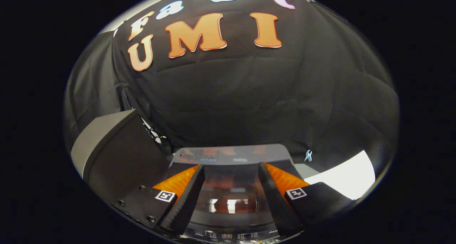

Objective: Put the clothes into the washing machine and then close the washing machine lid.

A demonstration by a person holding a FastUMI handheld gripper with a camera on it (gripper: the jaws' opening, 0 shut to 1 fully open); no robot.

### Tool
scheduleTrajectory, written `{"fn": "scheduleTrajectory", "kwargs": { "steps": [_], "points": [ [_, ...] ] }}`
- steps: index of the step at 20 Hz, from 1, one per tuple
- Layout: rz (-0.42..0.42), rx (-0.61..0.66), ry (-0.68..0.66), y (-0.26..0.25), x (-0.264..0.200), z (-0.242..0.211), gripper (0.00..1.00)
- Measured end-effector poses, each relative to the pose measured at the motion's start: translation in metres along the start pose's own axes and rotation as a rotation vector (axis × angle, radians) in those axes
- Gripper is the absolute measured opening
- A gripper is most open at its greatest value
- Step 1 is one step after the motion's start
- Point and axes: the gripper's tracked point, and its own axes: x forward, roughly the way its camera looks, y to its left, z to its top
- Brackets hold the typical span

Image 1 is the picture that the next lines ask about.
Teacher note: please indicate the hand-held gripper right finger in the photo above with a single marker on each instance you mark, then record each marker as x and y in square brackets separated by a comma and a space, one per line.
[272, 197]

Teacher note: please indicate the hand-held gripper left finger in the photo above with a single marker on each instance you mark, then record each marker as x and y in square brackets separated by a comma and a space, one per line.
[190, 197]

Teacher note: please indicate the dark transparent washing machine lid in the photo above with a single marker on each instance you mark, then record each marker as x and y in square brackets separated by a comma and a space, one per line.
[231, 194]

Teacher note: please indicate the grey washing machine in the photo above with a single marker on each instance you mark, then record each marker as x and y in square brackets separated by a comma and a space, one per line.
[228, 235]

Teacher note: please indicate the light blue clip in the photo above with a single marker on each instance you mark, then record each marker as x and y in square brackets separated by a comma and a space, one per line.
[308, 156]

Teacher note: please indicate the black backdrop cloth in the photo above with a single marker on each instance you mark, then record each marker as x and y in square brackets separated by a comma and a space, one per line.
[267, 101]

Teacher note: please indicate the grey box stand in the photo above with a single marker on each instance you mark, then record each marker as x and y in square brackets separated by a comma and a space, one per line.
[107, 130]

